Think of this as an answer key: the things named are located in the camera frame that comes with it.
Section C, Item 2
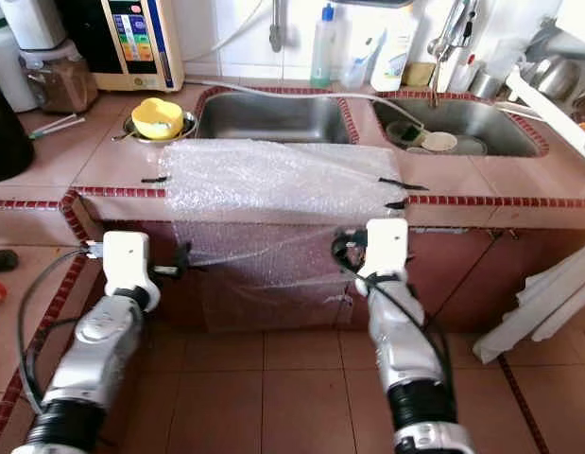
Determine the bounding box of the black electric kettle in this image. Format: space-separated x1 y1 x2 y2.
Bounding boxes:
0 80 36 183

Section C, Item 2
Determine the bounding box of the thin white stick green tip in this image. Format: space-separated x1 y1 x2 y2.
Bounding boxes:
29 119 87 141

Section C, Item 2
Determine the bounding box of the stainless steel sink basin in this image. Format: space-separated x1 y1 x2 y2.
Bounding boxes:
372 95 548 159
196 87 359 145

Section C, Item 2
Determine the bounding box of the round steel bowl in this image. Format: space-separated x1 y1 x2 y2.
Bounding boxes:
122 109 197 145

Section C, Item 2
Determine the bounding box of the grey wall tap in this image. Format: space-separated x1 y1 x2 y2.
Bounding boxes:
268 0 284 53

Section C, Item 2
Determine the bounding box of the clear bubble wrap sheet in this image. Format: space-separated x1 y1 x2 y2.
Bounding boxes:
160 140 411 332

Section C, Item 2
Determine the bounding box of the white plastic container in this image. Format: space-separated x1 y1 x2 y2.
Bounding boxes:
0 0 66 53

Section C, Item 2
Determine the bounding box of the clear plastic cup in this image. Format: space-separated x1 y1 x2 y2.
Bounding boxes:
339 38 376 89

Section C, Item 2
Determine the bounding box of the short white hose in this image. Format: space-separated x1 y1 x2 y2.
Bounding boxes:
183 0 271 65

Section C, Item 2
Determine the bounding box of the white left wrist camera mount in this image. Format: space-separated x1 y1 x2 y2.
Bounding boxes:
101 230 161 308

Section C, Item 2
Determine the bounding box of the beige water ionizer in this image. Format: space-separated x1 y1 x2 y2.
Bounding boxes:
58 0 184 93

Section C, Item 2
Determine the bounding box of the dark green bowl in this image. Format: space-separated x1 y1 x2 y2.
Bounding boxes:
387 118 430 149

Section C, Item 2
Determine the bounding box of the white detergent bottle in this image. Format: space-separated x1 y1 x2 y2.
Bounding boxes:
370 8 418 93

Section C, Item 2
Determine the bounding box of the long black tape strip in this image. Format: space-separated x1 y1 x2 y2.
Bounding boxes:
379 177 430 192

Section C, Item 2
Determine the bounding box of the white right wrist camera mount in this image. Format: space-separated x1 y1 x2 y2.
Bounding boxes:
366 219 411 283

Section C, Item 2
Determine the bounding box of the steel cooking pot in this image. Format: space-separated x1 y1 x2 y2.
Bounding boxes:
524 52 585 105

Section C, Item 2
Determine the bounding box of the white cup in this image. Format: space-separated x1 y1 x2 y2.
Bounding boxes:
420 131 460 155

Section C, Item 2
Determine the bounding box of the yellow plastic cup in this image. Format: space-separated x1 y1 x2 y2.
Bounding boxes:
131 97 184 141

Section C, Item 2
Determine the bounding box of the green soap bottle blue cap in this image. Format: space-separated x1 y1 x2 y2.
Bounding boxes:
309 3 338 89

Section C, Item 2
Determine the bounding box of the clear jar brown powder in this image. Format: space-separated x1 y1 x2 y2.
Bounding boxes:
20 43 99 114

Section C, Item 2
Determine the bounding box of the white dish rack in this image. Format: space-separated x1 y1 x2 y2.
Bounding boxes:
505 66 585 185

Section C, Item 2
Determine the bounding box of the white hanging towel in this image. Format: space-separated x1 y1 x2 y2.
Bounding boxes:
472 241 585 365

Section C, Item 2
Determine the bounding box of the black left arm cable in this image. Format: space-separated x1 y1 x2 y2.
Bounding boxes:
13 244 104 417

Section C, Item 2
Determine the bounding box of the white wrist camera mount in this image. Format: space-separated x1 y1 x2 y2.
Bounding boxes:
101 230 161 308
366 219 411 283

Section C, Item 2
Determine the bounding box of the white jug green lid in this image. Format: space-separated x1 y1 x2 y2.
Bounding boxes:
0 19 40 113

